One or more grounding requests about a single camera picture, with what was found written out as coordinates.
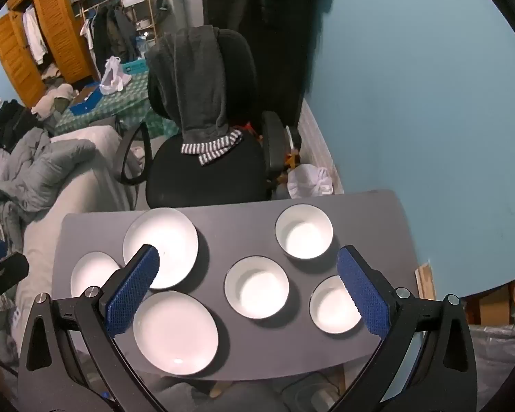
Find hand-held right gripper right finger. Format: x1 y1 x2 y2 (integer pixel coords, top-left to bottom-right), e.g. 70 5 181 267
326 244 479 412

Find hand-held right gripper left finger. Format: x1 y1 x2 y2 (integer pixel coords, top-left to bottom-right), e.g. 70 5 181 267
17 244 168 412

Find white plate black rim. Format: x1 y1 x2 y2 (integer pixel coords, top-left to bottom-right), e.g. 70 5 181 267
70 251 122 299
133 291 219 374
122 207 199 289

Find white bowl black rim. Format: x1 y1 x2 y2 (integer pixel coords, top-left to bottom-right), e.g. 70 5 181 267
275 205 334 261
309 275 364 335
224 256 290 320

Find wooden board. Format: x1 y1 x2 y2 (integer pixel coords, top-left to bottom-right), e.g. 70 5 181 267
414 260 436 301

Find gray duvet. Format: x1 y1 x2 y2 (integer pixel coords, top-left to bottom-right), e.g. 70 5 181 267
0 129 97 224

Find light gray mattress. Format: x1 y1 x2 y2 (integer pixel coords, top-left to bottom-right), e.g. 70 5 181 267
15 125 149 322

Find white plastic bag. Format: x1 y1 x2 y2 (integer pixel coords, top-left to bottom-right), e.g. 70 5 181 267
100 57 131 95
287 164 334 198

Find cardboard boxes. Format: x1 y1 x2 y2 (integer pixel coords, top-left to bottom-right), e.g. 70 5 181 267
468 272 515 327

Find pile of black clothes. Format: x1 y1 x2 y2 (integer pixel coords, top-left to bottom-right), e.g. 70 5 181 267
0 100 44 153

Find black office chair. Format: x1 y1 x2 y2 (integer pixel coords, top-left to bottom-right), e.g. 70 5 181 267
114 29 303 211

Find silver plastic sheet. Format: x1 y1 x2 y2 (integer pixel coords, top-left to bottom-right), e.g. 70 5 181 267
468 324 515 412

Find gray white striped cloth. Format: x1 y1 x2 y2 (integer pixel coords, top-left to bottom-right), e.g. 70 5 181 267
180 129 244 167

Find pile of light clothes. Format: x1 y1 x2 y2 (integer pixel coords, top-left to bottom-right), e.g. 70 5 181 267
30 64 78 121

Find blue flat box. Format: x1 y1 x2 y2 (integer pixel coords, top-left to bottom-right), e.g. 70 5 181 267
69 83 103 116

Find green checked tablecloth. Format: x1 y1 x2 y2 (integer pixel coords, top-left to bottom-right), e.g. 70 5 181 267
54 71 179 138

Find dark gray hoodie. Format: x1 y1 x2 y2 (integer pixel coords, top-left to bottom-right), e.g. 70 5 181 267
146 25 230 144

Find blue plastic crate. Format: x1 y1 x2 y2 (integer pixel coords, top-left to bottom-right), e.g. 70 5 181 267
120 61 149 76

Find white hanging shirt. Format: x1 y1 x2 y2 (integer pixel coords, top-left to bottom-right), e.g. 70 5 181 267
22 6 48 65

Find wooden louvered wardrobe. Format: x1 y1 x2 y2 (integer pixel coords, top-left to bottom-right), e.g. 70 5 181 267
0 0 97 108

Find rack of dark clothes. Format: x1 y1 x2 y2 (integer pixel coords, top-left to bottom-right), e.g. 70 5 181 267
79 2 138 76

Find black hanging coats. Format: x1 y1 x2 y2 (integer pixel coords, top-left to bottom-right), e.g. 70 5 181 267
202 0 329 127

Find white shelf rack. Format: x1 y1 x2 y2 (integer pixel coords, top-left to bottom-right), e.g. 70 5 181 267
118 0 159 48

